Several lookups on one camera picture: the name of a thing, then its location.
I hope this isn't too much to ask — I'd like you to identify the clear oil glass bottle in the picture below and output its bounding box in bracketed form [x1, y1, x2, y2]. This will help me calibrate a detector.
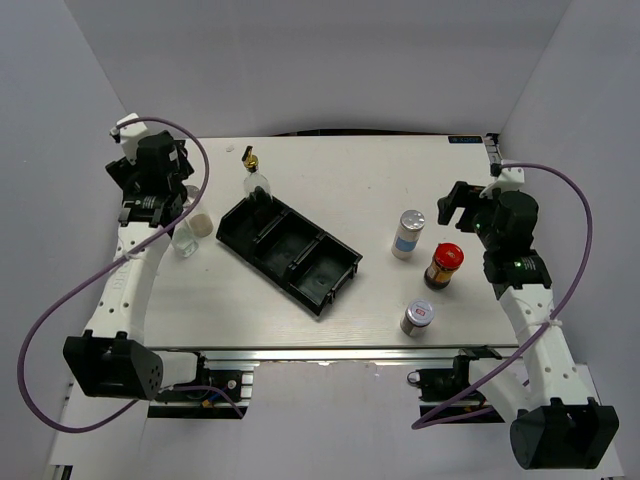
[171, 220, 199, 258]

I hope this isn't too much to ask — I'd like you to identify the dark sauce glass bottle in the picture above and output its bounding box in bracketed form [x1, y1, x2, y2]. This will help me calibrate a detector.
[242, 145, 273, 226]

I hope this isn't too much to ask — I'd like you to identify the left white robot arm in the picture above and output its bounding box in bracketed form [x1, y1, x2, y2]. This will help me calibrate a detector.
[63, 131, 193, 400]

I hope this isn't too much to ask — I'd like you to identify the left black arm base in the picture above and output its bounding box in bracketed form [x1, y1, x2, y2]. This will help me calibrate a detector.
[147, 357, 254, 420]

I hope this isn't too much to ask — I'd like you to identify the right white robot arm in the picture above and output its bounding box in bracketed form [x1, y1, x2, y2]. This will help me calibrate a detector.
[437, 181, 619, 470]

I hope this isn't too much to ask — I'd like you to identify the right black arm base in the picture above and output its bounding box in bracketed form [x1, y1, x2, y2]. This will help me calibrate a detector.
[406, 346, 504, 424]

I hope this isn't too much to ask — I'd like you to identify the red-lid dark sauce jar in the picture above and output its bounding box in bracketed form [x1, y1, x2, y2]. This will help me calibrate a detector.
[424, 242, 464, 290]

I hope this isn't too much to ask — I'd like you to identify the white blue-label shaker bottle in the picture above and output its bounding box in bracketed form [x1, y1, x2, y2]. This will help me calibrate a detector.
[391, 210, 425, 260]

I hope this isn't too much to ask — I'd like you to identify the right blue logo sticker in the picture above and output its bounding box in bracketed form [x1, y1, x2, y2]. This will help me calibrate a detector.
[447, 135, 484, 145]

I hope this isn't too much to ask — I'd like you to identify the silver-lid clear shaker jar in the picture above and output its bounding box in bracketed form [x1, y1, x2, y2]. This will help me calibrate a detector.
[184, 185, 214, 238]

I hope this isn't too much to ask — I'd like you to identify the small silver-lid spice jar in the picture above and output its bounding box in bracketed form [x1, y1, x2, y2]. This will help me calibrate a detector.
[400, 299, 435, 337]

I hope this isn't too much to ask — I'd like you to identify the black three-compartment tray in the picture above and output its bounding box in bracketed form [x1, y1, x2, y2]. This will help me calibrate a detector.
[216, 198, 362, 316]

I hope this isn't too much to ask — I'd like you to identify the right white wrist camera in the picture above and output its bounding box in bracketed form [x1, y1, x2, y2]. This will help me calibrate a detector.
[480, 162, 525, 199]

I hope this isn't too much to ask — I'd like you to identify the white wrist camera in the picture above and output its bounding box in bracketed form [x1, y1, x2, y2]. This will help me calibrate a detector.
[480, 162, 525, 199]
[109, 113, 150, 165]

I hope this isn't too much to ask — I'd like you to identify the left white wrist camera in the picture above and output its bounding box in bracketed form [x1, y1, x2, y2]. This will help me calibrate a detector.
[109, 113, 150, 165]

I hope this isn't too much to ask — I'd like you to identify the aluminium front rail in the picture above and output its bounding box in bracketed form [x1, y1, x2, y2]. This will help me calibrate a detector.
[189, 345, 521, 364]

